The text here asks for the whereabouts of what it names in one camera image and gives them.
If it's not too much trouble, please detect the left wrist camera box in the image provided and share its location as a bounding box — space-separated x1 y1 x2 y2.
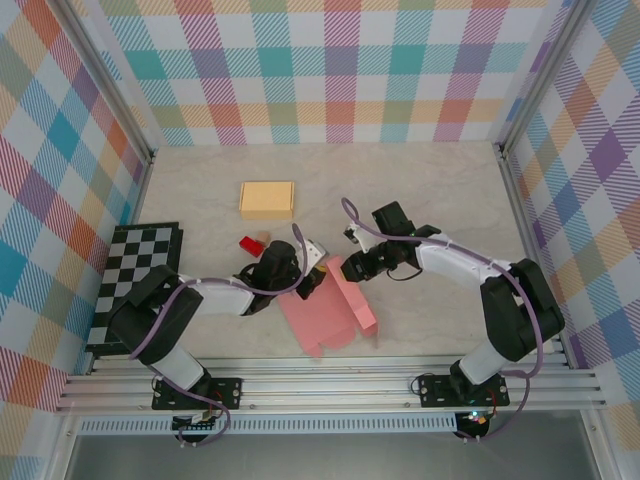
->
303 239 327 267

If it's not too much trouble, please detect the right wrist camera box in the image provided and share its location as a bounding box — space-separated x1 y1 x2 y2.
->
342 224 377 254

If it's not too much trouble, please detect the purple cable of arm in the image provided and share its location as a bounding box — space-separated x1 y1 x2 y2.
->
129 222 309 448
340 198 546 444

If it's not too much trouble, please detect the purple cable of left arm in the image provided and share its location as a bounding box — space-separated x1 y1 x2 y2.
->
129 222 309 448

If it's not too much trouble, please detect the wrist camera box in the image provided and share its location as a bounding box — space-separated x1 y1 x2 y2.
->
303 239 327 267
342 224 377 254

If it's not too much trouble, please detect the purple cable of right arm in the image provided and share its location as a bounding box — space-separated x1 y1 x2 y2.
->
340 198 546 444

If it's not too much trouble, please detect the black and white checkerboard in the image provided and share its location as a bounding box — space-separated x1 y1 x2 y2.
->
84 222 185 359

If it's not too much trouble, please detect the white slotted cable duct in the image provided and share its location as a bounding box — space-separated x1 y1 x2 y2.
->
78 417 460 436

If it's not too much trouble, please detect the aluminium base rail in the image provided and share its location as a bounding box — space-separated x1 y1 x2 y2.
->
57 353 607 414

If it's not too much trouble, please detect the yellow paper box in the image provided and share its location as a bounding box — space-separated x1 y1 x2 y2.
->
238 181 296 220

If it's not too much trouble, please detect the aluminium side rail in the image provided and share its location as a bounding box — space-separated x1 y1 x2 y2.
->
119 149 156 226
497 144 574 369

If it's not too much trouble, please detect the red block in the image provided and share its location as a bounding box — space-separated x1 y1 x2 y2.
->
238 235 266 260

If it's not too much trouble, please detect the pink paper box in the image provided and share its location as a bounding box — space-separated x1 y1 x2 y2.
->
277 254 380 359

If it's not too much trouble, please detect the aluminium frame post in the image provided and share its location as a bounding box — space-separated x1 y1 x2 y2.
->
493 0 591 156
49 0 157 166

